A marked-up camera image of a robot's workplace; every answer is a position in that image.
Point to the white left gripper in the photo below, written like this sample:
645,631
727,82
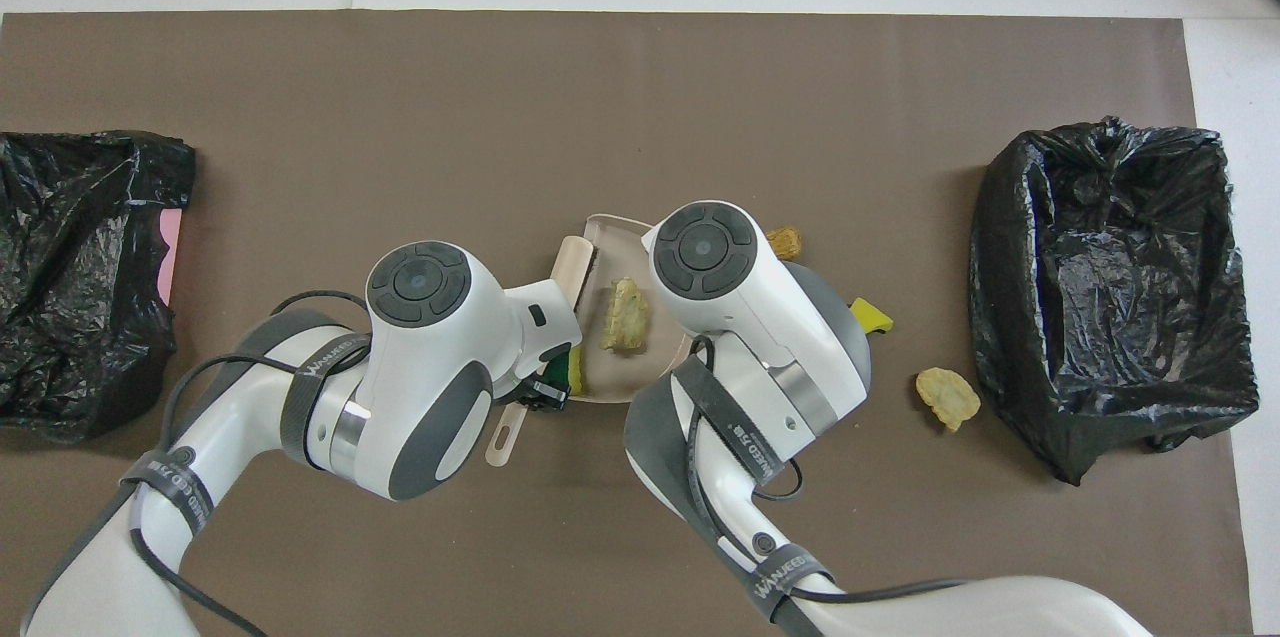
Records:
545,317

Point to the green and yellow sponge piece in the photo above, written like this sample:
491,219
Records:
577,372

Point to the beige plastic dustpan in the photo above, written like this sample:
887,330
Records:
620,379

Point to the pale sponge chunk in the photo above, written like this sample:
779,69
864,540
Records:
948,397
625,317

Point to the beige hand brush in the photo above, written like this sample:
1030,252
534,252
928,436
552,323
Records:
572,267

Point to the brown sponge chunk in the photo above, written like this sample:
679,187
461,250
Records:
786,241

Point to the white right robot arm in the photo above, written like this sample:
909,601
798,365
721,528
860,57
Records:
760,317

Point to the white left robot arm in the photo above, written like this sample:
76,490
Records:
420,367

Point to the black bag lined pink bin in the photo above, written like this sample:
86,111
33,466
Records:
60,187

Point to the brown table mat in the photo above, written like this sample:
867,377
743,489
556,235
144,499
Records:
400,117

